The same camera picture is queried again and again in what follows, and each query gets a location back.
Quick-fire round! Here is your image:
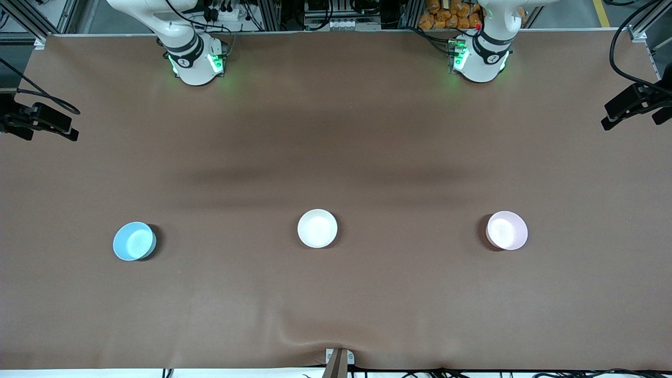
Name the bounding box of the power strip with black plugs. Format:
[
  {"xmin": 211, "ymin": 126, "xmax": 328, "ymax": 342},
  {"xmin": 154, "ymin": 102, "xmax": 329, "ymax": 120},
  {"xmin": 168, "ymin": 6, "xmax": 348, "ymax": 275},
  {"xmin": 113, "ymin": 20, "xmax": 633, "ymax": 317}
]
[{"xmin": 202, "ymin": 0, "xmax": 250, "ymax": 24}]

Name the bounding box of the orange snack packets pile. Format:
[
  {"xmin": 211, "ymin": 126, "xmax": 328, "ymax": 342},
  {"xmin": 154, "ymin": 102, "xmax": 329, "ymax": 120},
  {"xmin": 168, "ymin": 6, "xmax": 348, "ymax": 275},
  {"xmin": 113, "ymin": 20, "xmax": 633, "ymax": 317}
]
[{"xmin": 418, "ymin": 0, "xmax": 526, "ymax": 30}]

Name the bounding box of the aluminium frame profile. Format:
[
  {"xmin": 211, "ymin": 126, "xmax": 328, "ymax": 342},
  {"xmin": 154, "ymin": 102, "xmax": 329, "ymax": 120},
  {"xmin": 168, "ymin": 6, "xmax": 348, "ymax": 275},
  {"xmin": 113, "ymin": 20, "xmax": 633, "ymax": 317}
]
[
  {"xmin": 629, "ymin": 0, "xmax": 672, "ymax": 36},
  {"xmin": 260, "ymin": 0, "xmax": 284, "ymax": 31},
  {"xmin": 399, "ymin": 0, "xmax": 423, "ymax": 29},
  {"xmin": 8, "ymin": 0, "xmax": 48, "ymax": 40}
]

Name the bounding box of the light blue bowl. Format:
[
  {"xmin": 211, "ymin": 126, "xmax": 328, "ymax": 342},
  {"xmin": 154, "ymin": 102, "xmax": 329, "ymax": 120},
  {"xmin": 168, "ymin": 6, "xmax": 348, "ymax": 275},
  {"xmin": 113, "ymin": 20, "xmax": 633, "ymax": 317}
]
[{"xmin": 113, "ymin": 222, "xmax": 157, "ymax": 261}]

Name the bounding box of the white power strip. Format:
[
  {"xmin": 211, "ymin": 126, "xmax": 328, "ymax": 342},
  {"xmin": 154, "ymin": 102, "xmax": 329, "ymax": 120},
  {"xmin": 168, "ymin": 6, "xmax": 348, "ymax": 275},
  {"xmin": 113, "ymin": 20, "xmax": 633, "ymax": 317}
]
[{"xmin": 321, "ymin": 18, "xmax": 364, "ymax": 30}]

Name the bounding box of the white bowl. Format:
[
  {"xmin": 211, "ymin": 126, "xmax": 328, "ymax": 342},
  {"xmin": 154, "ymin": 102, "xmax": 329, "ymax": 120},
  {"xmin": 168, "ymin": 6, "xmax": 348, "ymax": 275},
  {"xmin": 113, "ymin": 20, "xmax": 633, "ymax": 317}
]
[{"xmin": 297, "ymin": 209, "xmax": 338, "ymax": 249}]

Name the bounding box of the brown table mat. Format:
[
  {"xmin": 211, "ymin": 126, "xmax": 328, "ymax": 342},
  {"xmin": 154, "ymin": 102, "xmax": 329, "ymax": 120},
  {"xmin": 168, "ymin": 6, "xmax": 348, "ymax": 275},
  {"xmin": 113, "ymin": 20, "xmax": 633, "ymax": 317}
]
[{"xmin": 0, "ymin": 29, "xmax": 672, "ymax": 371}]

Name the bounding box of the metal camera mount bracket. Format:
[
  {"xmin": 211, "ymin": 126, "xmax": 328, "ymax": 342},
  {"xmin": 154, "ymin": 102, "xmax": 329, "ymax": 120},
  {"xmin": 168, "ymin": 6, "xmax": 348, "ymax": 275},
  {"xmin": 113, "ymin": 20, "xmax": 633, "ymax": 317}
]
[{"xmin": 325, "ymin": 348, "xmax": 355, "ymax": 378}]

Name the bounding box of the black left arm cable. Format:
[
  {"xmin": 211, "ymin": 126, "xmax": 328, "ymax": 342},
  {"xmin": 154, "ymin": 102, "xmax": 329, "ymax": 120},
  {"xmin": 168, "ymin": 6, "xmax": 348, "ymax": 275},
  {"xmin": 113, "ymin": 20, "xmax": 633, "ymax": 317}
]
[{"xmin": 609, "ymin": 0, "xmax": 672, "ymax": 98}]

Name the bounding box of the light pink bowl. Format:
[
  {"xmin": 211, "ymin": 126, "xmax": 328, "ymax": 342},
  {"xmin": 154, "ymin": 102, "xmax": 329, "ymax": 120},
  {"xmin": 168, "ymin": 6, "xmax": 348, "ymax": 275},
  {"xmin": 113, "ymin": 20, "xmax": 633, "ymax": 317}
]
[{"xmin": 486, "ymin": 211, "xmax": 529, "ymax": 251}]

